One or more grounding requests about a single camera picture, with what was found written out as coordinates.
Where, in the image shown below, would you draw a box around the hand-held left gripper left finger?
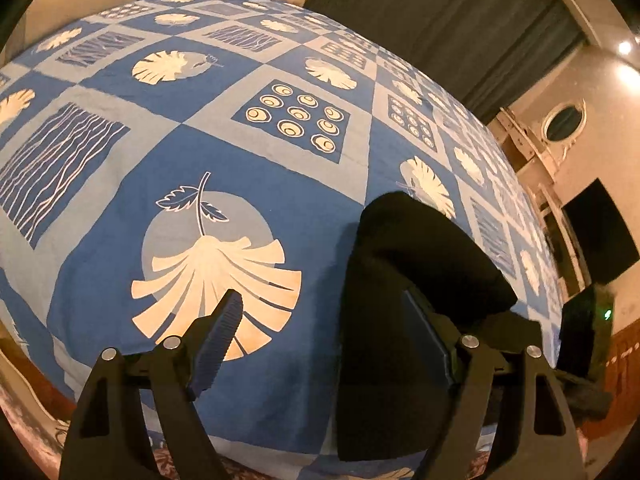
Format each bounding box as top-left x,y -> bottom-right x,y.
59,289 -> 244,480

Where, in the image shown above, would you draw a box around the dark green curtain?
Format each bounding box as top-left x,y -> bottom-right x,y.
305,0 -> 586,123

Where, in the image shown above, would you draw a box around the black pants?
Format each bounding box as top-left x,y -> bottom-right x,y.
335,192 -> 543,462

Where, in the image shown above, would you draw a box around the blue patterned bedsheet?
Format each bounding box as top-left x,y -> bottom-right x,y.
0,0 -> 568,456

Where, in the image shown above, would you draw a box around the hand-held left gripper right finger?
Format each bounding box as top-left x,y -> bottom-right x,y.
403,289 -> 589,480

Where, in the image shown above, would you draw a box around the black television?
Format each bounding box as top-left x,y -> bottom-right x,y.
560,178 -> 640,286

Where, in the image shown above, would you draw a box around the brown floral cloth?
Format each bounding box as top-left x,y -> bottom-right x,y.
0,385 -> 416,480

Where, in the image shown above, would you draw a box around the white vanity dresser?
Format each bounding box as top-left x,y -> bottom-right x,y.
487,105 -> 591,301

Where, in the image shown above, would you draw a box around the oval white-framed mirror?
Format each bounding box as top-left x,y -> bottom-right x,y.
542,100 -> 587,143

